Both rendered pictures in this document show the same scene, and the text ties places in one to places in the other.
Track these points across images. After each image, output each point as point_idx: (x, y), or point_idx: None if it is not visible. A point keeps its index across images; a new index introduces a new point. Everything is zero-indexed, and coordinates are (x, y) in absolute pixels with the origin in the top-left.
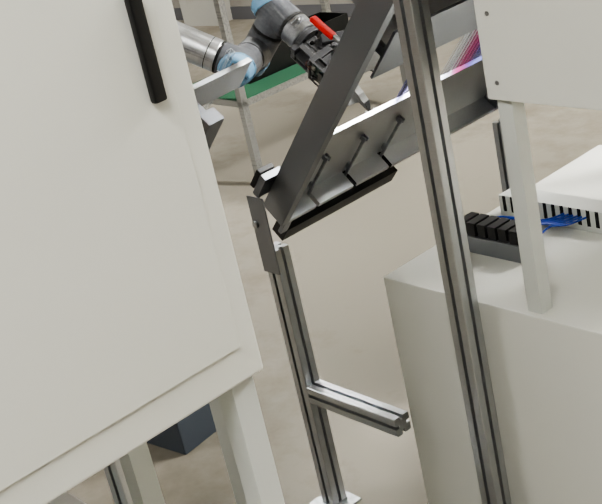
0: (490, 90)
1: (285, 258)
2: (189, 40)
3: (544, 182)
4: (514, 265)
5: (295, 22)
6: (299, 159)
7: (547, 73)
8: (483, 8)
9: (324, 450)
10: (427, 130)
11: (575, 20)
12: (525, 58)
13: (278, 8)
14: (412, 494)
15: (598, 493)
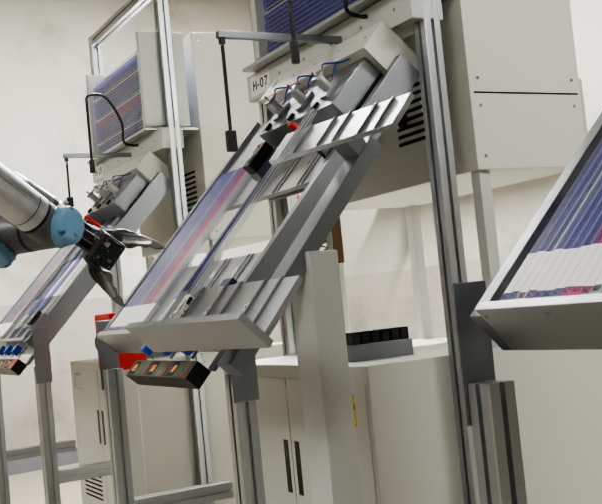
0: (480, 162)
1: None
2: (23, 182)
3: (266, 363)
4: (412, 354)
5: (63, 204)
6: (279, 260)
7: (520, 145)
8: (478, 101)
9: None
10: (453, 190)
11: (538, 108)
12: (506, 135)
13: (42, 189)
14: None
15: (556, 495)
